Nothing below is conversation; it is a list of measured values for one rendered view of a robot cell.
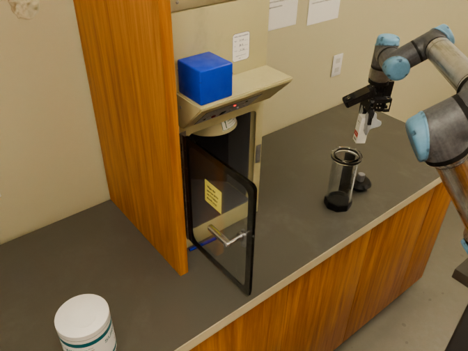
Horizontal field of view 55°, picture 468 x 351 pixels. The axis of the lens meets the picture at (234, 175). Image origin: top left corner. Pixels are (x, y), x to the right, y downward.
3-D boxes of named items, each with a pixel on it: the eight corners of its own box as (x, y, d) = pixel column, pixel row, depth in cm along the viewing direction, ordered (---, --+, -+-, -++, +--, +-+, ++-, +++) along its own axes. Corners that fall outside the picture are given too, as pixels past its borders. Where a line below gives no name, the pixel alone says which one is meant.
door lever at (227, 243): (221, 223, 123) (221, 216, 122) (244, 242, 117) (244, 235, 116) (205, 231, 121) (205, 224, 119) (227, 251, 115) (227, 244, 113)
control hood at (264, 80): (176, 126, 122) (174, 92, 117) (264, 95, 139) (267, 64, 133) (200, 143, 115) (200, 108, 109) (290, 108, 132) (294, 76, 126)
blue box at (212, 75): (178, 92, 117) (176, 59, 111) (209, 83, 122) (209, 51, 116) (200, 106, 110) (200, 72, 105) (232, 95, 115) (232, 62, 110)
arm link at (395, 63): (416, 48, 134) (405, 35, 143) (381, 67, 138) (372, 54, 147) (425, 69, 138) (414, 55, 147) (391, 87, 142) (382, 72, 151)
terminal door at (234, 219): (191, 239, 147) (184, 133, 123) (251, 298, 127) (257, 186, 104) (189, 239, 146) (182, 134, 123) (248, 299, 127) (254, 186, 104)
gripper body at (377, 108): (388, 113, 162) (397, 83, 155) (365, 115, 161) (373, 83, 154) (381, 104, 168) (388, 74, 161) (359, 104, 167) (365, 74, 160)
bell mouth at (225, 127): (171, 120, 145) (170, 104, 141) (215, 105, 154) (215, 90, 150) (203, 143, 133) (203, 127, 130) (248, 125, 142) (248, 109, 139)
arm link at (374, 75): (375, 72, 151) (366, 63, 158) (372, 84, 154) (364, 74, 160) (396, 71, 152) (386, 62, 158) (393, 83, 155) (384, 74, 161)
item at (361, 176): (352, 177, 184) (355, 164, 181) (374, 186, 180) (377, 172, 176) (342, 188, 178) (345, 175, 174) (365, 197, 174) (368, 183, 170)
